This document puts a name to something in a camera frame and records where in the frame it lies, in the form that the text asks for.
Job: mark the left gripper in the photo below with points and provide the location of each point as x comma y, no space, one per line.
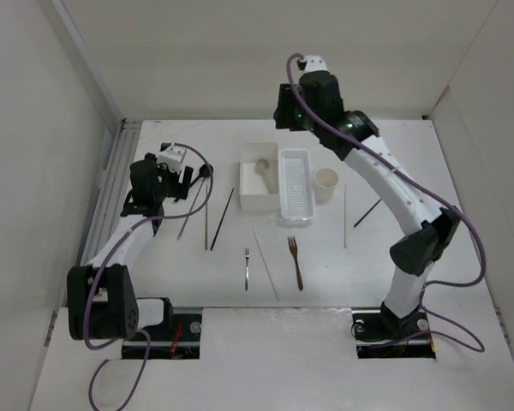
178,189

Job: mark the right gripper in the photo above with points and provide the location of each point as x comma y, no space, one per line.
283,113

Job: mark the grey metal chopstick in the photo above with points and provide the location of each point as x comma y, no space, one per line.
190,211

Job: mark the black spoon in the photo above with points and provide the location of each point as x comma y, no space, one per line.
205,171

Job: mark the silver chopstick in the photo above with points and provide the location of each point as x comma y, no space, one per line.
206,220
346,216

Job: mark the black chopstick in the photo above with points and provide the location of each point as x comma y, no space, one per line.
221,221
366,214

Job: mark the beige spoon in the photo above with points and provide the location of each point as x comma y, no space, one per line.
263,168

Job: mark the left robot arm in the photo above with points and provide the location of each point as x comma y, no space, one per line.
101,297

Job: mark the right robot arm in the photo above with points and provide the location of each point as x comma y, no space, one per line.
428,225

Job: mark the beige paper cup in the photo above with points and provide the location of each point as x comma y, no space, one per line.
325,183

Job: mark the white perforated tray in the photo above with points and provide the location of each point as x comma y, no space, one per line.
295,185

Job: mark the white rectangular box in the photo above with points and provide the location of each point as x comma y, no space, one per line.
252,190

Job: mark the white chopstick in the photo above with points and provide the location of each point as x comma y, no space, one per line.
265,265

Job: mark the small silver fork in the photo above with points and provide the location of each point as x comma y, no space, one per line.
246,278

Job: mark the brown wooden fork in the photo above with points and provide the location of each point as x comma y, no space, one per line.
294,252

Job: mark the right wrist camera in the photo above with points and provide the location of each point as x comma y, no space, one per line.
311,63

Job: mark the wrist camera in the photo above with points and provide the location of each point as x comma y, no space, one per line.
311,63
172,157

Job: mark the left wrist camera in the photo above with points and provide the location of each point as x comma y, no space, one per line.
172,157

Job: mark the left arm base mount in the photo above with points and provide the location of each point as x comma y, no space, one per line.
174,334

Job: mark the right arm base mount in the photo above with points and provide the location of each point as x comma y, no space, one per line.
379,335

